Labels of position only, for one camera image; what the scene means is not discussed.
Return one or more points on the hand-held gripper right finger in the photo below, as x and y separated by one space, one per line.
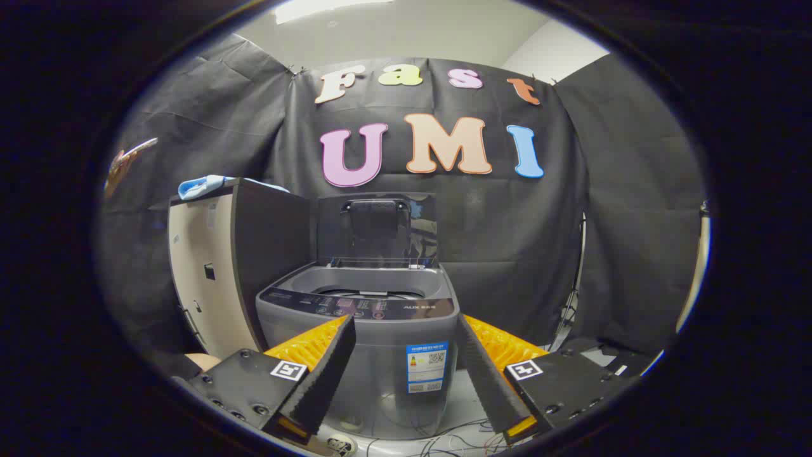
485 381

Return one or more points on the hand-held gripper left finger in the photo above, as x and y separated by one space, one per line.
323 381

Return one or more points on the grey washing machine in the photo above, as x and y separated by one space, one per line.
374 368

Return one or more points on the dark washing machine lid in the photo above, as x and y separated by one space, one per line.
374 235

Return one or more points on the light blue cloth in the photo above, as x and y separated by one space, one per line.
203 185

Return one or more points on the black light stand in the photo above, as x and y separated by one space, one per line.
574 298

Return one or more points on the black box with white label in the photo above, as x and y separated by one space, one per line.
625 365

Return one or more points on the beige cabinet with dark sides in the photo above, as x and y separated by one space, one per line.
273 241

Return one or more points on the black backdrop cloth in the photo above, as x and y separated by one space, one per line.
495 222

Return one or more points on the white pole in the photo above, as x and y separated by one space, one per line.
694 279

